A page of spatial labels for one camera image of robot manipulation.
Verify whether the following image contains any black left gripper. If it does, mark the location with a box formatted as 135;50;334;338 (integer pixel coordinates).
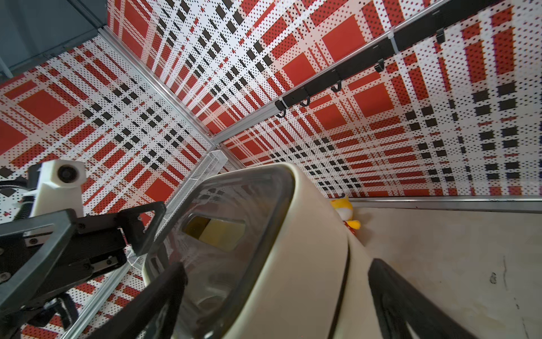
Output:
1;201;167;331

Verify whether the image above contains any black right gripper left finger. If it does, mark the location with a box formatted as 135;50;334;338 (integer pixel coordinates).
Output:
89;262;188;338

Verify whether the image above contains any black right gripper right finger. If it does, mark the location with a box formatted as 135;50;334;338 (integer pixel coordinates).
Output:
368;258;474;338

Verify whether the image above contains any cream box dark lid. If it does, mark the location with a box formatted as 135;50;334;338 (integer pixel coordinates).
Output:
143;163;349;338
328;232;383;338

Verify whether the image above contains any black hook rail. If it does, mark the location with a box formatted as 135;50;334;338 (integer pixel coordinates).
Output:
275;0;497;118

